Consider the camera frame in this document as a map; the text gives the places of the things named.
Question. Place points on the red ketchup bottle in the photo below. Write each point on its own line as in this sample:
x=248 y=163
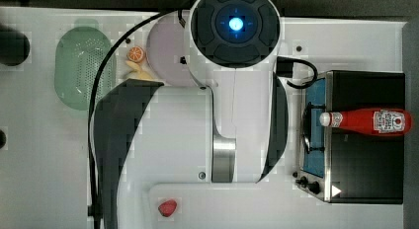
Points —
x=372 y=121

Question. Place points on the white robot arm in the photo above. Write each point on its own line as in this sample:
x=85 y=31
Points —
x=230 y=126

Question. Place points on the black toaster oven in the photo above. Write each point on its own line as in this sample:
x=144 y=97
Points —
x=341 y=166

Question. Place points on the lilac round plate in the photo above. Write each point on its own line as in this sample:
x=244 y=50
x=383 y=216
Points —
x=165 y=49

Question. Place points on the peeled banana toy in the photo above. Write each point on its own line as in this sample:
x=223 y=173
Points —
x=136 y=72

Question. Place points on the orange slice toy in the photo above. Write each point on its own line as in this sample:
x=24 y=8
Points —
x=136 y=54

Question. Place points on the red strawberry toy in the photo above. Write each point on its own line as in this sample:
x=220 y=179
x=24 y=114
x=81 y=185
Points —
x=168 y=207

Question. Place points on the green perforated colander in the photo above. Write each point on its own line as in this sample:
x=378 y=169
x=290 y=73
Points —
x=78 y=56

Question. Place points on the black round pot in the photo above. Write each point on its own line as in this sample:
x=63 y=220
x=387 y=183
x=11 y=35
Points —
x=14 y=46

